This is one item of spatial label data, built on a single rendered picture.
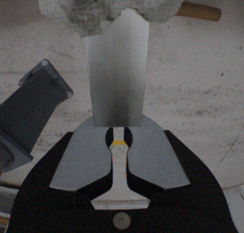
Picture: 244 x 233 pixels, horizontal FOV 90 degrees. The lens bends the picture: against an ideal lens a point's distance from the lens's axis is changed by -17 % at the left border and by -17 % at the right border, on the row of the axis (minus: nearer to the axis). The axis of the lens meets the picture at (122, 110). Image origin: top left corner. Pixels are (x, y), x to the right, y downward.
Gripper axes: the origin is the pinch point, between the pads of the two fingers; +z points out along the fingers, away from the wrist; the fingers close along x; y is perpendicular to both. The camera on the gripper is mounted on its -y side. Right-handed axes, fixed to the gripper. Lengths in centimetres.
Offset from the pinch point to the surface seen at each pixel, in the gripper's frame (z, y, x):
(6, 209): 60, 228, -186
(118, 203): 87, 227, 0
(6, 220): 35, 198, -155
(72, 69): 84, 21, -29
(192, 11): 74, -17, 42
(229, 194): 79, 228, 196
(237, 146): 87, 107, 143
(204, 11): 74, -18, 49
